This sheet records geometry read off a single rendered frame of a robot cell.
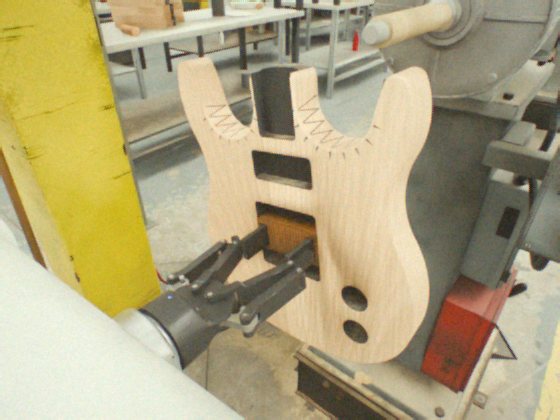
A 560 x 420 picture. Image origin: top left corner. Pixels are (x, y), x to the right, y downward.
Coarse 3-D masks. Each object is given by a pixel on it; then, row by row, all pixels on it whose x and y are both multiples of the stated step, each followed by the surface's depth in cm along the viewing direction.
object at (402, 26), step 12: (396, 12) 42; (408, 12) 43; (420, 12) 44; (432, 12) 47; (444, 12) 49; (396, 24) 40; (408, 24) 42; (420, 24) 44; (432, 24) 47; (444, 24) 51; (396, 36) 40; (408, 36) 43
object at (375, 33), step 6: (372, 24) 39; (378, 24) 39; (384, 24) 39; (366, 30) 39; (372, 30) 39; (378, 30) 39; (384, 30) 39; (366, 36) 39; (372, 36) 39; (378, 36) 39; (384, 36) 39; (366, 42) 40; (372, 42) 39; (378, 42) 39; (384, 42) 40
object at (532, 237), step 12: (552, 168) 54; (516, 180) 78; (528, 180) 73; (552, 180) 54; (540, 192) 56; (552, 192) 55; (540, 204) 56; (552, 204) 55; (528, 216) 59; (540, 216) 57; (552, 216) 56; (528, 228) 59; (540, 228) 58; (552, 228) 57; (528, 240) 60; (540, 240) 59; (552, 240) 58; (540, 252) 59; (552, 252) 58; (540, 264) 64
